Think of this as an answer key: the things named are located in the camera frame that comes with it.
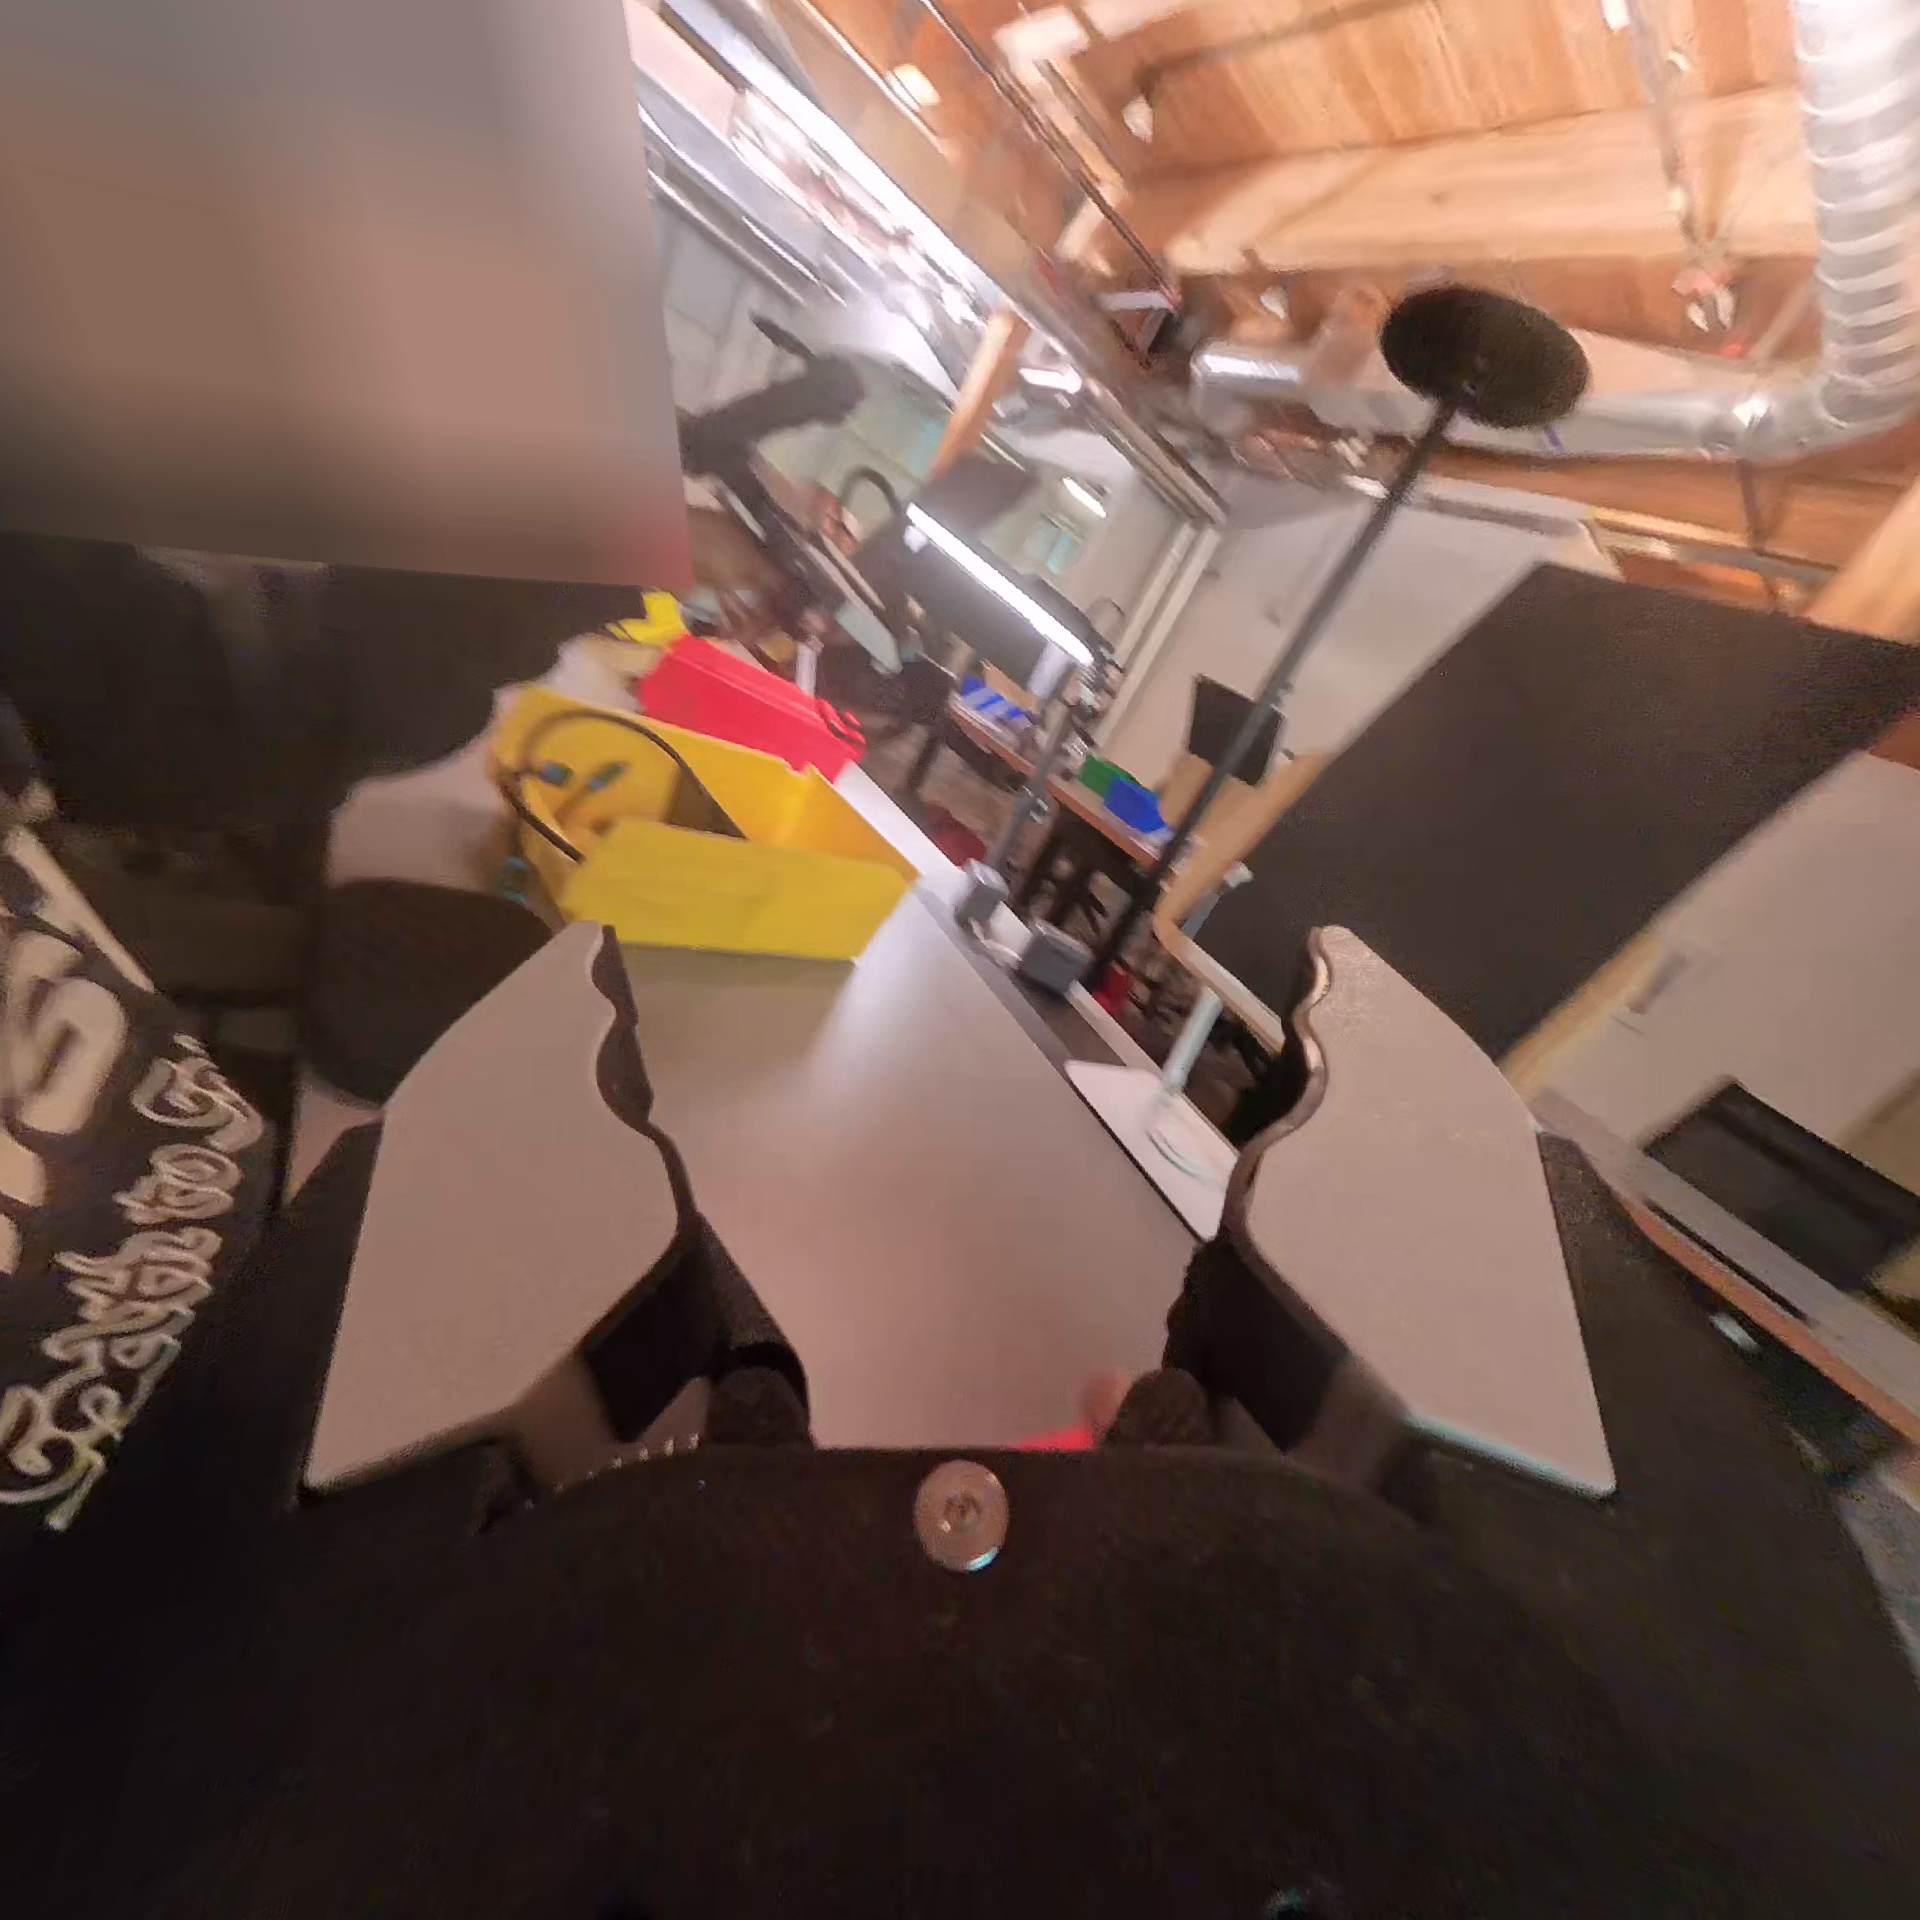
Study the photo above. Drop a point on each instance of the grey table outlet box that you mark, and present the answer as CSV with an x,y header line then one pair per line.
x,y
1051,956
985,898

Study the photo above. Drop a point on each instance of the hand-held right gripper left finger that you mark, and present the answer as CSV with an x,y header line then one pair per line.
x,y
494,1227

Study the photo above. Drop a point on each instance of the green plastic bin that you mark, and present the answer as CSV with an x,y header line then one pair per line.
x,y
1104,774

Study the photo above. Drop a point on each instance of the LED light panel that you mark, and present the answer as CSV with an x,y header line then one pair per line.
x,y
987,576

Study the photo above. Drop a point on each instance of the yellow plastic bin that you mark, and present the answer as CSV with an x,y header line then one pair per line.
x,y
718,901
658,621

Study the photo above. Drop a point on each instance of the silver ventilation duct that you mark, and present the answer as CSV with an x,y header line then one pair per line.
x,y
1858,184

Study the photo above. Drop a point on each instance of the blue plastic bin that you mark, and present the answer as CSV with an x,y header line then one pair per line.
x,y
1156,813
985,698

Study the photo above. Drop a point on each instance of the black board on stand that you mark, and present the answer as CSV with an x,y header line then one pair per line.
x,y
1531,841

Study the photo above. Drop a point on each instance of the person's black printed shirt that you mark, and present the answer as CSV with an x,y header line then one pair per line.
x,y
119,1201

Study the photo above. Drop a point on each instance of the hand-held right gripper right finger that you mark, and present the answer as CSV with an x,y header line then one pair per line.
x,y
1426,1247

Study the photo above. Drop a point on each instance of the black textured rounded object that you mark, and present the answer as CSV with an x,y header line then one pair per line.
x,y
403,977

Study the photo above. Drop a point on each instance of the black light tripod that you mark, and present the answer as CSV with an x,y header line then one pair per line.
x,y
1045,750

